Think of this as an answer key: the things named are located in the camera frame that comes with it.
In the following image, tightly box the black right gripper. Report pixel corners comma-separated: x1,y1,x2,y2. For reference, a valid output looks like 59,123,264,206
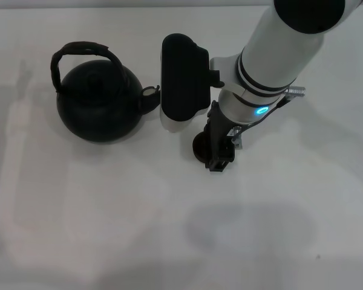
204,100,236,173

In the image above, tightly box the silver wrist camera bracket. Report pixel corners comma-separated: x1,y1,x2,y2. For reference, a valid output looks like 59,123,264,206
228,126,244,150

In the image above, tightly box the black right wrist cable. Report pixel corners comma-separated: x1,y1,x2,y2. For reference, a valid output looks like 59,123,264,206
238,95,291,132

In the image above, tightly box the small dark teacup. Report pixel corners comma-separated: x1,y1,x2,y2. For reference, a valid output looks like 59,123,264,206
192,132,213,162

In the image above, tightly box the black round teapot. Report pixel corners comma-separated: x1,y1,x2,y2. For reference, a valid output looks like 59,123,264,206
50,40,162,145

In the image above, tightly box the silver right cable connector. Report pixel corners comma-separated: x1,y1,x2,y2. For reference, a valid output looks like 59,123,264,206
284,86,307,97

